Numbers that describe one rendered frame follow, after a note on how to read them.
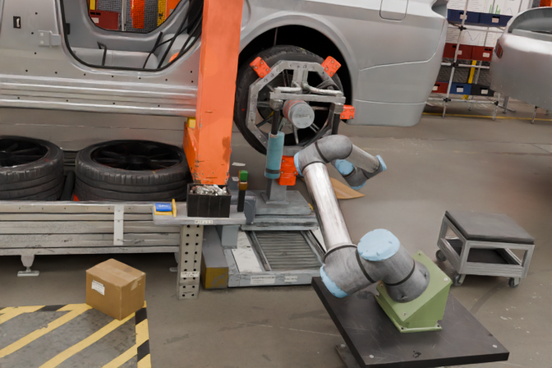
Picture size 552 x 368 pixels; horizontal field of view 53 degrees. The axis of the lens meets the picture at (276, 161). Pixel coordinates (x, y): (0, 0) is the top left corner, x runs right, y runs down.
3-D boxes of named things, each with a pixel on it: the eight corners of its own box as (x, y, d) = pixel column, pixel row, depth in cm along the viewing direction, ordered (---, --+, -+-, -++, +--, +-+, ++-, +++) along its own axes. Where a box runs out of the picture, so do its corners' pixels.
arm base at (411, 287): (439, 278, 217) (426, 262, 213) (404, 310, 216) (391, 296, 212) (412, 256, 235) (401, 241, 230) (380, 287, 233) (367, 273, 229)
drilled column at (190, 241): (195, 287, 284) (201, 213, 271) (198, 299, 275) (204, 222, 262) (176, 288, 281) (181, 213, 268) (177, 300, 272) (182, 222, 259)
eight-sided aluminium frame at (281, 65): (330, 154, 336) (343, 64, 319) (333, 157, 330) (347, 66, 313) (242, 151, 321) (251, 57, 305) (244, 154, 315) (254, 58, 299)
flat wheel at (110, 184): (168, 170, 366) (171, 135, 359) (211, 209, 314) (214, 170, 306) (64, 179, 332) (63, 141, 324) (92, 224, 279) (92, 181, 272)
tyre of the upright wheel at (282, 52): (351, 92, 354) (279, 20, 328) (366, 100, 332) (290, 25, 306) (282, 168, 360) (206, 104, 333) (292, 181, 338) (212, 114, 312)
